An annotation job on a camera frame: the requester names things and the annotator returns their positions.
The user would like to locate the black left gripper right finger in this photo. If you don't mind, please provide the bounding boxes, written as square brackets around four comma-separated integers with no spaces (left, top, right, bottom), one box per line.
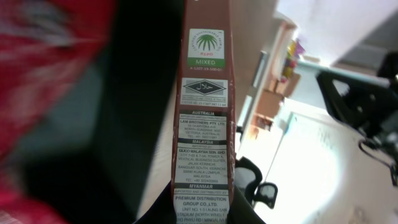
[228,186,266,224]

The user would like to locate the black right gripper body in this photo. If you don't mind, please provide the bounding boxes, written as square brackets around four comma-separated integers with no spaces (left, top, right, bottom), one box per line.
[316,51,397,187]

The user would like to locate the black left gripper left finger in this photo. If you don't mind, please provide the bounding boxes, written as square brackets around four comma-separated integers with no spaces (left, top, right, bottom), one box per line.
[133,182,174,224]

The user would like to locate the brown Pocky box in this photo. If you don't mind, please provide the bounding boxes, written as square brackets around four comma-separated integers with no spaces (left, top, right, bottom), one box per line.
[171,0,236,224]

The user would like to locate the red Hacks candy bag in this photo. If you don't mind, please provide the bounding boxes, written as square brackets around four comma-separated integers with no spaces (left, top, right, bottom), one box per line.
[1,0,117,223]

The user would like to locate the black storage box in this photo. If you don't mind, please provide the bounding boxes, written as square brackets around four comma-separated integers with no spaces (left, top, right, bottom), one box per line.
[13,0,183,223]

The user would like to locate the black office chair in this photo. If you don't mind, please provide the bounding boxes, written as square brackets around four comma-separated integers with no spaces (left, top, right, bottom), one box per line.
[235,154,279,210]

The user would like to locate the cardboard boxes on shelf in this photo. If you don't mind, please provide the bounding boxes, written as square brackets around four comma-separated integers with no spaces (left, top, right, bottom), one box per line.
[251,73,302,130]

